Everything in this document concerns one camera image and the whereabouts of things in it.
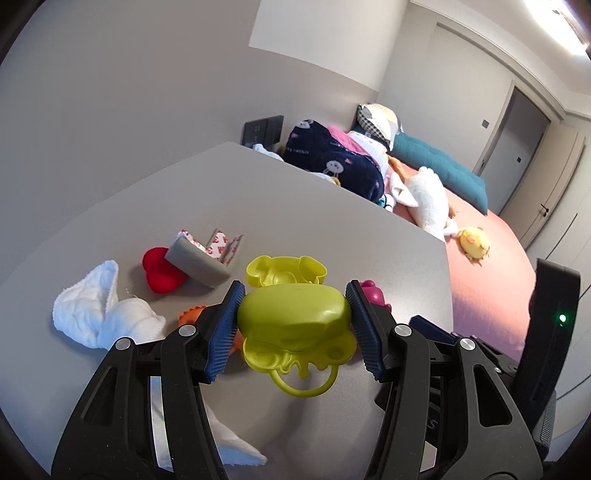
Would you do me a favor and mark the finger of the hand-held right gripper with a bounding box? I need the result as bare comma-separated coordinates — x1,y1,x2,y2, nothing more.
480,348,525,398
409,315,456,345

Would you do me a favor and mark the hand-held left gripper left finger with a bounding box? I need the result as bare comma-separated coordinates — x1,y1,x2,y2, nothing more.
51,279,247,480

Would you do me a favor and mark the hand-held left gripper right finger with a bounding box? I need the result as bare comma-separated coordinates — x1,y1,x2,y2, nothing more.
344,279,543,480

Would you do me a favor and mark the green toy mould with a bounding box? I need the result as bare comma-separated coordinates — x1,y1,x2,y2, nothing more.
237,255,358,398

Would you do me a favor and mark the magenta toy mould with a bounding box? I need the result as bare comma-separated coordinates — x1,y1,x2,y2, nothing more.
360,279,393,312

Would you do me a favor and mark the orange toy mould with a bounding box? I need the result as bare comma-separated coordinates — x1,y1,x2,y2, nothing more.
178,305,245,354

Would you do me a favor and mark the pink bed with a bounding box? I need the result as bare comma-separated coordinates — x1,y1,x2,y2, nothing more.
383,157,539,356

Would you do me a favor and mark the grey corner guard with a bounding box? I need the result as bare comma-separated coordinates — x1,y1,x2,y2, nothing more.
166,227,244,289

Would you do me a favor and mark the red toy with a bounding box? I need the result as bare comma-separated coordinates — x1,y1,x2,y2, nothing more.
142,247,188,294

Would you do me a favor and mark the yellow plush duck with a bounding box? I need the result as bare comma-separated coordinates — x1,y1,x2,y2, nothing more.
457,226,491,264

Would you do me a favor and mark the white plush toy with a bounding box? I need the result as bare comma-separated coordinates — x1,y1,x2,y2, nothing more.
388,166,458,243

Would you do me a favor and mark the white towel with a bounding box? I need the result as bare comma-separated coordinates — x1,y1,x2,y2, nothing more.
52,260,269,467

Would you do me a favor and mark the teal cushion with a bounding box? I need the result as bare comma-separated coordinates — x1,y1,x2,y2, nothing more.
390,131,489,217

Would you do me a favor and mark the beige wardrobe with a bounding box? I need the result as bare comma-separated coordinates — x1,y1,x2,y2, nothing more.
501,117,591,259

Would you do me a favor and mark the navy printed blanket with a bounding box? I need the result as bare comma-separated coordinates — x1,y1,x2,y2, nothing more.
283,120,386,204

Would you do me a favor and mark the pink cloth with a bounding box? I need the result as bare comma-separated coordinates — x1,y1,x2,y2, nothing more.
328,124,389,160

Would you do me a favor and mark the grey door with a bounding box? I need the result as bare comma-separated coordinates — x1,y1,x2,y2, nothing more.
480,88,552,217

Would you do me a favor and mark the checkered pillow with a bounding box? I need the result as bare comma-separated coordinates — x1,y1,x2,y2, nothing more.
355,104,400,151

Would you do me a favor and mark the black wall panel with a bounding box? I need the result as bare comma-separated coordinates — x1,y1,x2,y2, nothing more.
243,114,283,148

